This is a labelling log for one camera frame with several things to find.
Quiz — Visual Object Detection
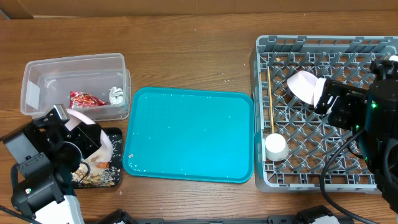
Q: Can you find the white bowl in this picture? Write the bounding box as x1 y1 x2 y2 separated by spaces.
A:
313 78 326 108

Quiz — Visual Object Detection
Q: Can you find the red snack wrapper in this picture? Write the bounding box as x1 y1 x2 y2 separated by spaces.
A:
69 91 109 109

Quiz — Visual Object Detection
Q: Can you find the white plate with peanuts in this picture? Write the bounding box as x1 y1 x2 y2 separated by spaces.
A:
65 108 113 162

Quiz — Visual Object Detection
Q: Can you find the white tissue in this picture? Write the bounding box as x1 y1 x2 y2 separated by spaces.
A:
109 86 124 105

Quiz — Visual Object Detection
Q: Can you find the white cup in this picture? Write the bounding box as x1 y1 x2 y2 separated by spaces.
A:
265 133 289 162

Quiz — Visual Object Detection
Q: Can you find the wooden chopstick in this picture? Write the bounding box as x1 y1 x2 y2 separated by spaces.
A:
267 65 275 134

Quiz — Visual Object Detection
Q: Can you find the orange carrot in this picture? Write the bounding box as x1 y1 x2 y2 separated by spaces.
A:
96 162 109 169

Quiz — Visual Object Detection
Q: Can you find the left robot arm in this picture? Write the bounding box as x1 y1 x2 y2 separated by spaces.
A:
1 110 102 223

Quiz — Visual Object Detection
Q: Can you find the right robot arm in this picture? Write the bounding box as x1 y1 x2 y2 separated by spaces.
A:
314 55 397 212

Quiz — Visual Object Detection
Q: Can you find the grey dishwasher rack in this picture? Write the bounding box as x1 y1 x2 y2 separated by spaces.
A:
250 35 397 192

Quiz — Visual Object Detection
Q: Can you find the food scraps pile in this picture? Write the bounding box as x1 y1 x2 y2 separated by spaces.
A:
72 133 123 187

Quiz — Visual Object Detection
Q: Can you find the black plastic tray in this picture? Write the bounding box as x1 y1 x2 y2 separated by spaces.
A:
71 127 123 190

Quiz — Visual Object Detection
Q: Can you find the clear plastic bin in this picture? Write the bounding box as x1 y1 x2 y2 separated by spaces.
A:
21 53 131 121

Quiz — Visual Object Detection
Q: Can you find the teal plastic tray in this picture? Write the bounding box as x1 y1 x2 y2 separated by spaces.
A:
123 87 254 184

